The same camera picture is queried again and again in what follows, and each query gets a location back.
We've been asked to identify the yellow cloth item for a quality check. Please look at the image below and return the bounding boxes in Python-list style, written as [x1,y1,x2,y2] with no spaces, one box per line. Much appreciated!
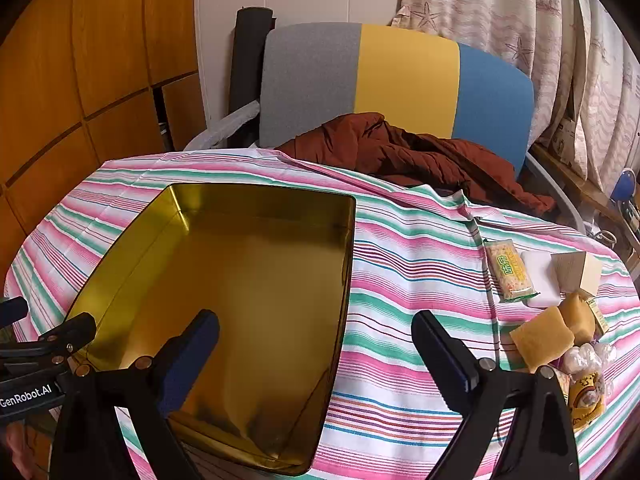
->
[565,370,608,433]

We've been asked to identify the grey yellow blue chair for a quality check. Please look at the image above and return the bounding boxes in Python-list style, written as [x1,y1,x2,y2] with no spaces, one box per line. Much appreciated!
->
[257,22,586,231]

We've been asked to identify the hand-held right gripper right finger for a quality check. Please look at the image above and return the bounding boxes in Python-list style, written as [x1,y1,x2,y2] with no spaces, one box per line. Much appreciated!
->
[411,310,581,480]

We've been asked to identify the yellow bun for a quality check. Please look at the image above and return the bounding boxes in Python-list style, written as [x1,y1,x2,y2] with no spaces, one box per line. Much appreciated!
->
[560,290,596,346]

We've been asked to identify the brown jacket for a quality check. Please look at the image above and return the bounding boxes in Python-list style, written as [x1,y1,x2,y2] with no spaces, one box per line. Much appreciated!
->
[274,112,557,218]

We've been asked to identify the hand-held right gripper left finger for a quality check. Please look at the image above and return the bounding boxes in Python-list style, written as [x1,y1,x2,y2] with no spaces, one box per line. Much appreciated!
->
[52,309,221,480]

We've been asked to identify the black rolled mat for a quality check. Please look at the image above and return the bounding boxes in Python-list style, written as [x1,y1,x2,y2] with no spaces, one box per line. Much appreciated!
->
[227,7,276,116]

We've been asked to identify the printed cardboard box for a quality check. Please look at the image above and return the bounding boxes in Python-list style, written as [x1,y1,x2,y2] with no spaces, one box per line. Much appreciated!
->
[550,115,588,166]

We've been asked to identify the green yellow snack packet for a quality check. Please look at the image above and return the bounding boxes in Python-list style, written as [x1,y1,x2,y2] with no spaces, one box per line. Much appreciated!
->
[586,297,610,337]

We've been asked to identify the wooden side desk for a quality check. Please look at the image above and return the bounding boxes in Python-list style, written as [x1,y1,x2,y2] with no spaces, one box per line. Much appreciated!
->
[530,142,640,241]

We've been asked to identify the yellow sponge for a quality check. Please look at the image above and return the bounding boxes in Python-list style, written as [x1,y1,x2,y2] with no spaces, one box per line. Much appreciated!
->
[509,305,576,373]

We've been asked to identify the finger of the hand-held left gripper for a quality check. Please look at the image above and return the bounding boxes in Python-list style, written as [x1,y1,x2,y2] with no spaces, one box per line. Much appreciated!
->
[0,296,29,328]
[0,312,97,376]

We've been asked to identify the white soap block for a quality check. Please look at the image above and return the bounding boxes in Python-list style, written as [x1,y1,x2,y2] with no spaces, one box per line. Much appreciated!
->
[520,251,563,309]

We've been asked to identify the patterned beige curtain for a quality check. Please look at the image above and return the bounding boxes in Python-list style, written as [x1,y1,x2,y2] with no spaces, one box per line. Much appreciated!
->
[390,0,640,196]

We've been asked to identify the beige cardboard box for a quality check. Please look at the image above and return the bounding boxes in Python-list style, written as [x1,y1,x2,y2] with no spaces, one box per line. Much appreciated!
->
[550,251,604,298]

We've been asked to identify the striped tablecloth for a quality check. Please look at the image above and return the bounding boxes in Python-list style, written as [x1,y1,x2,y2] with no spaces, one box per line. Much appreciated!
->
[2,147,640,480]

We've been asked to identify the clear plastic wrap ball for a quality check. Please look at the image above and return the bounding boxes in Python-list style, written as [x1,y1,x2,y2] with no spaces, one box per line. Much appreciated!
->
[562,342,618,386]

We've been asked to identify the cracker packet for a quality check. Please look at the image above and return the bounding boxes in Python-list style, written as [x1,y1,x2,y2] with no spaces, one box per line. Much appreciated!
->
[484,239,542,303]

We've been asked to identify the wooden wardrobe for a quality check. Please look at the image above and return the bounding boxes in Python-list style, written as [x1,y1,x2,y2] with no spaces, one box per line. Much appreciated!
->
[0,0,208,281]

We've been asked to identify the gold tin box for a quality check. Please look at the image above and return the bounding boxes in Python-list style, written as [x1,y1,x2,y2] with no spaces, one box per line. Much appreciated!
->
[65,183,357,477]

